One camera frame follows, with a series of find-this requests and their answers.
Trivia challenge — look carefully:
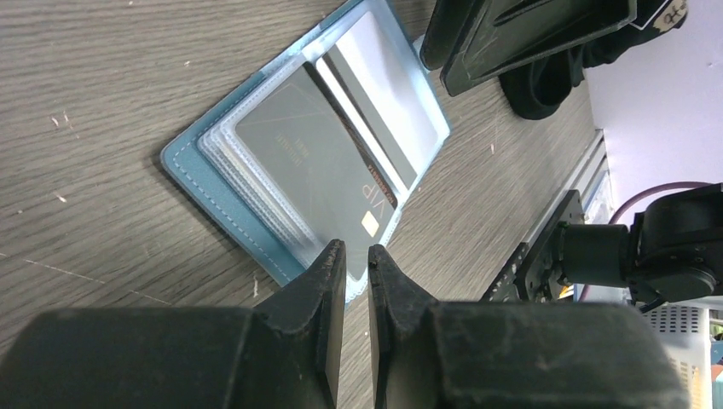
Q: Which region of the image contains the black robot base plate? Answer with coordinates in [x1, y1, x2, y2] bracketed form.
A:
[481, 190, 583, 302]

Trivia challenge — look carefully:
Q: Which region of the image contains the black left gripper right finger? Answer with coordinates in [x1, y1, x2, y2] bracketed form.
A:
[368, 245, 691, 408]

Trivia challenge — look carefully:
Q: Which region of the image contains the blue leather card holder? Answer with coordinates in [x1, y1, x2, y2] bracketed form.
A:
[160, 1, 450, 300]

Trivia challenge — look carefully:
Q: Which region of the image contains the black t-shirt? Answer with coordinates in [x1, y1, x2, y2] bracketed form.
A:
[499, 0, 689, 120]

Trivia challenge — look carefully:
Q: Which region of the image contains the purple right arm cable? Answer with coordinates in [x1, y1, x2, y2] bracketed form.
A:
[576, 180, 713, 303]

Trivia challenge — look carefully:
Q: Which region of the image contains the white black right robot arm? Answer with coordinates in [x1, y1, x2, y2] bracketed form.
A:
[419, 1, 722, 313]

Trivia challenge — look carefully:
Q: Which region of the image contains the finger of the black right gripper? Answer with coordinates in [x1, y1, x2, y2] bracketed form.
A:
[439, 0, 637, 96]
[419, 0, 486, 71]

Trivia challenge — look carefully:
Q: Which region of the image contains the aluminium frame rail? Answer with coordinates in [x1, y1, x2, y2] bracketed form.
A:
[522, 129, 615, 245]

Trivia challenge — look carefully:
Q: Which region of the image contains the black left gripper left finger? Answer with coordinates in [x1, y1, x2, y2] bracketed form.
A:
[1, 239, 346, 408]

